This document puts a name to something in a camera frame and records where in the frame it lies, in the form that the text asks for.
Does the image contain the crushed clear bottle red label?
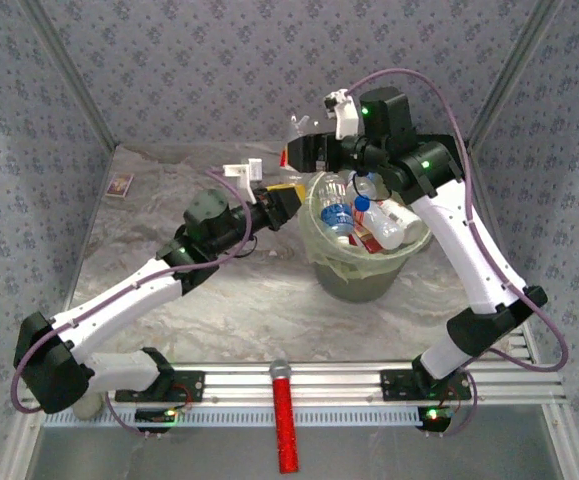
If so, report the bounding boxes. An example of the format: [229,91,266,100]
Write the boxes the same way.
[278,113,320,187]

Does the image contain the clear bottle blue label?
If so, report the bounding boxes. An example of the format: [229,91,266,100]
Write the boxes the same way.
[317,172,356,239]

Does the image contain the green plastic bin liner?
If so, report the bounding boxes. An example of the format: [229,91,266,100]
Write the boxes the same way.
[298,169,433,281]

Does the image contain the translucent green bin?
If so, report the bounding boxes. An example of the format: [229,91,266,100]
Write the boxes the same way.
[298,169,433,305]

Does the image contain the small printed card box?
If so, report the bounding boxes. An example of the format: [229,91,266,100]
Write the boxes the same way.
[107,172,136,200]

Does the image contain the red glitter microphone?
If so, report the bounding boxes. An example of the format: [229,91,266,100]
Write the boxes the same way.
[267,359,301,475]

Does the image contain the cream round object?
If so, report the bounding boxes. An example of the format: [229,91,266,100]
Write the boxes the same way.
[71,392,103,420]

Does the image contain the thin black cable loop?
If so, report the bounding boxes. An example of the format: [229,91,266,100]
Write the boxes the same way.
[226,236,260,260]
[347,168,388,204]

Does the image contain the aluminium frame post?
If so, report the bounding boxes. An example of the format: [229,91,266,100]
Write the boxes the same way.
[466,0,568,149]
[21,0,118,154]

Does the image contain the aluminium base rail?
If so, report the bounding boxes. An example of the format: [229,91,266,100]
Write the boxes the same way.
[43,362,568,429]

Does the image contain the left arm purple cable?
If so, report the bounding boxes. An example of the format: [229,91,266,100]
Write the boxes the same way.
[10,168,255,436]

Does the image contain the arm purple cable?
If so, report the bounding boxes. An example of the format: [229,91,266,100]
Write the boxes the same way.
[10,168,255,436]
[346,68,570,439]

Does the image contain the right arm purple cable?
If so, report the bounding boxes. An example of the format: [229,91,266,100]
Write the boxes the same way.
[346,68,570,439]

